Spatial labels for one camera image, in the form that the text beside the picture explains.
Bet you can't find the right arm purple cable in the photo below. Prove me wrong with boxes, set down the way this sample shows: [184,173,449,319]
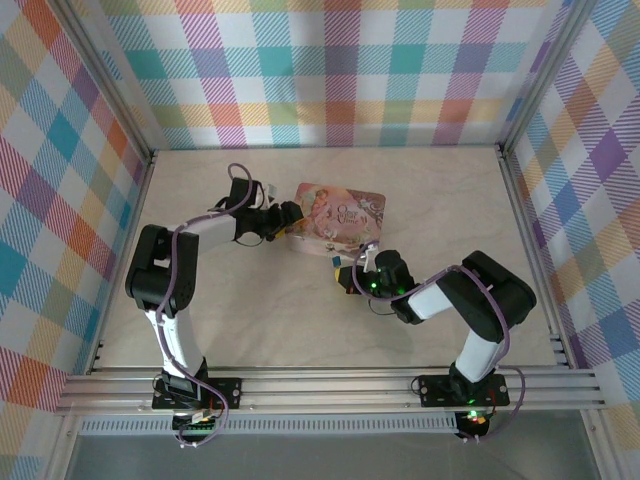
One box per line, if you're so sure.
[352,240,527,444]

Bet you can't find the aluminium mounting rail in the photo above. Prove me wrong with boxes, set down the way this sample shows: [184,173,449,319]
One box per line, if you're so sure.
[54,366,607,417]

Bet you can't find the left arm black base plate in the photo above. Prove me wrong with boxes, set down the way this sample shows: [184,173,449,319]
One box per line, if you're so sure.
[152,375,244,410]

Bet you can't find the green terminal connector board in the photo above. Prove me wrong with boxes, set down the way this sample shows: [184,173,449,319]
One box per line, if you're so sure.
[172,412,222,435]

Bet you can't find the pink illustrated tin box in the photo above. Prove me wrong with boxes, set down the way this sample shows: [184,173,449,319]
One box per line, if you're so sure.
[285,182,387,259]

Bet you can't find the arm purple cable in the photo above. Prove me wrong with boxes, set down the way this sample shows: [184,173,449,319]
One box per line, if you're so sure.
[352,240,527,444]
[153,162,259,449]

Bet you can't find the aluminium frame post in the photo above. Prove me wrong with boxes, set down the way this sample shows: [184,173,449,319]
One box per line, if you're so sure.
[62,0,157,162]
[497,0,601,157]

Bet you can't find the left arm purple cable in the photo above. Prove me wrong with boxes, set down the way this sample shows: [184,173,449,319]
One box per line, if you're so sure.
[153,162,259,449]

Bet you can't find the grey slotted cable duct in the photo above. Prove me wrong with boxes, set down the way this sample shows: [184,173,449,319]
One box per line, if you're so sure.
[79,417,461,437]

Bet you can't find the aluminium side rail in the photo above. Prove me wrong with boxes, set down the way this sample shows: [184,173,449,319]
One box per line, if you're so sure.
[497,147,576,369]
[87,148,159,375]

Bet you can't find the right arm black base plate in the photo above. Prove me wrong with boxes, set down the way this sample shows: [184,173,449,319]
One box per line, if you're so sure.
[417,373,509,408]

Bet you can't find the lit controller board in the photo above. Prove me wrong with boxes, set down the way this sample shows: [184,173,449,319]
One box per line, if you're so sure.
[458,408,490,430]

